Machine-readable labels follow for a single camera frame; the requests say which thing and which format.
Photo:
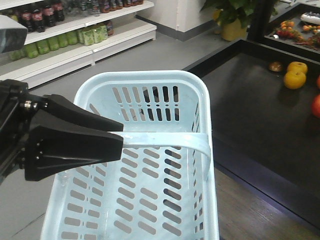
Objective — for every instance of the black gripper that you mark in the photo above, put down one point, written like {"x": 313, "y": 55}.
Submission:
{"x": 44, "y": 152}

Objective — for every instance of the light blue plastic basket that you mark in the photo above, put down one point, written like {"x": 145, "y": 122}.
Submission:
{"x": 163, "y": 186}

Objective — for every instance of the white supermarket shelf unit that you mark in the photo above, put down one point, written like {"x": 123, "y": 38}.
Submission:
{"x": 77, "y": 42}

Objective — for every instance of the black wooden fruit display stand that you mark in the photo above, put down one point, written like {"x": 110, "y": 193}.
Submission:
{"x": 264, "y": 134}

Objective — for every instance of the green potted plant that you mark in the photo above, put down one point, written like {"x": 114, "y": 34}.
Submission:
{"x": 241, "y": 18}

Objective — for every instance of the yellow round pear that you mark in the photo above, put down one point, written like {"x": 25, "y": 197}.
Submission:
{"x": 294, "y": 80}

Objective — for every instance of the white remote device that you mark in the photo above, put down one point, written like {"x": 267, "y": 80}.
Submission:
{"x": 311, "y": 17}

